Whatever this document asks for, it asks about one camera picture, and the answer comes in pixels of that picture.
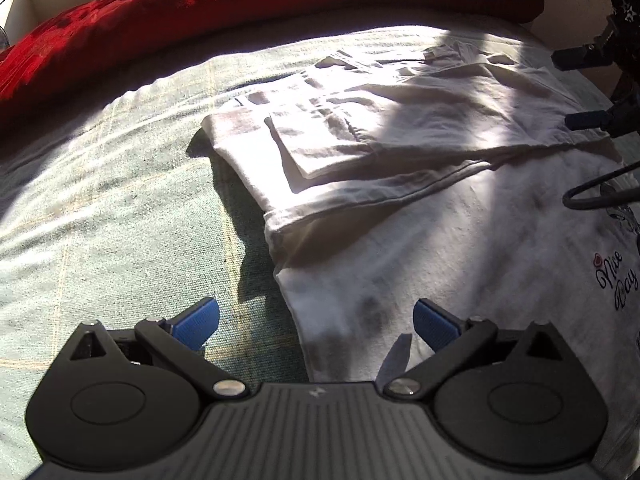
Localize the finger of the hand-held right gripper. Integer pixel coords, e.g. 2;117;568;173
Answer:
551;14;621;72
564;99;640;137

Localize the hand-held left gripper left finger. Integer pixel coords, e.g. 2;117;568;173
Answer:
67;297;249;402

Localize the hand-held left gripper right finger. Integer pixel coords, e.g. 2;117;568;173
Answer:
383;298;573;402

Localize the white printed t-shirt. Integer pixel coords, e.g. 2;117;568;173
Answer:
200;30;640;480

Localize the green checked bed cover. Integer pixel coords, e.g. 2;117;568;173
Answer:
0;7;640;480

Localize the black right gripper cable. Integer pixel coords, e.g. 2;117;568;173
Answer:
562;160;640;211

